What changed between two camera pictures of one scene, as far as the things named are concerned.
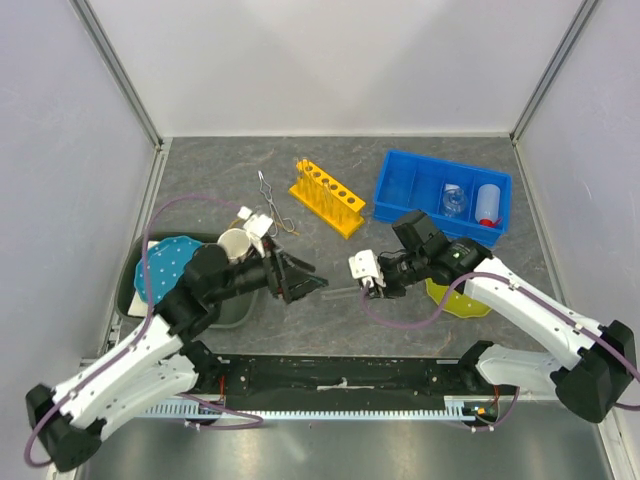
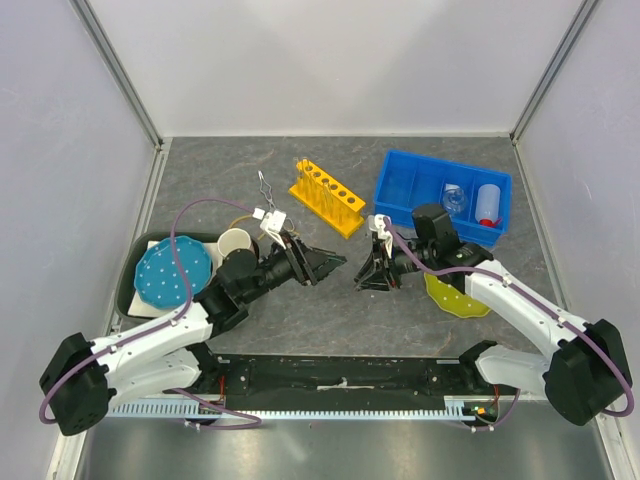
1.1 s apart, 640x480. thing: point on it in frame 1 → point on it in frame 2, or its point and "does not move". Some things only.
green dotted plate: (457, 303) does not move
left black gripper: (274, 259) → (310, 266)
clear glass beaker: (453, 199) does not move
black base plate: (279, 383) does not move
